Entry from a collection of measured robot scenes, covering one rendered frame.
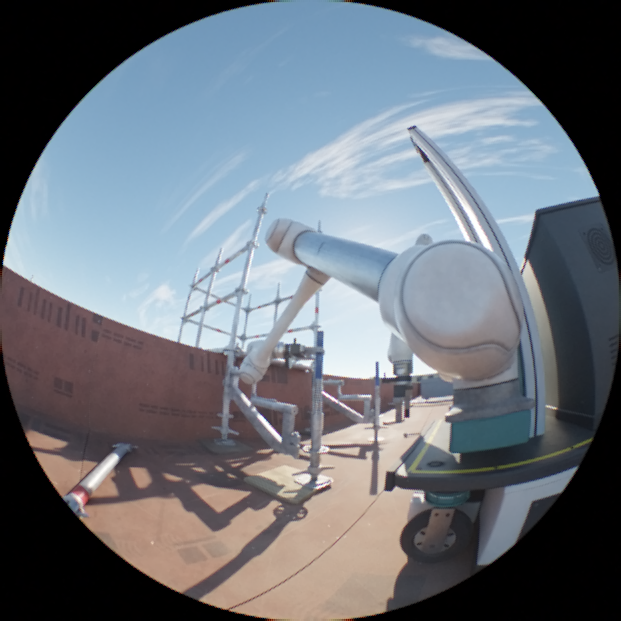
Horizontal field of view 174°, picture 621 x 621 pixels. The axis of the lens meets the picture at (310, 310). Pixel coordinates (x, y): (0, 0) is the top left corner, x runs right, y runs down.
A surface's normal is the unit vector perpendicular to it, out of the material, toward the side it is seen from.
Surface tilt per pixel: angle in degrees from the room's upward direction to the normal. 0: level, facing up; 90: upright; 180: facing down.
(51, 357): 90
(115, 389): 90
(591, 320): 90
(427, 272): 98
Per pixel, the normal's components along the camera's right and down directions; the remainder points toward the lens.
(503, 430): -0.65, -0.31
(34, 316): 0.81, -0.18
